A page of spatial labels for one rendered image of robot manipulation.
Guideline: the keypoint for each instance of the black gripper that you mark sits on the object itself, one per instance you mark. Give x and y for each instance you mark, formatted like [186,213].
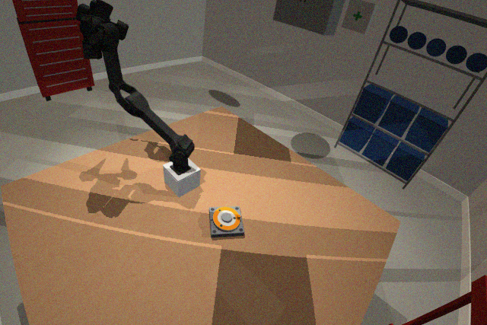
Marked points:
[85,9]

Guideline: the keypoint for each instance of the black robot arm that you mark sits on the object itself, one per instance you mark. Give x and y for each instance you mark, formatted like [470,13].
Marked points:
[105,37]

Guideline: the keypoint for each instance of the orange round plate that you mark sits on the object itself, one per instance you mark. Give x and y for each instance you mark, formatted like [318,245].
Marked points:
[227,226]

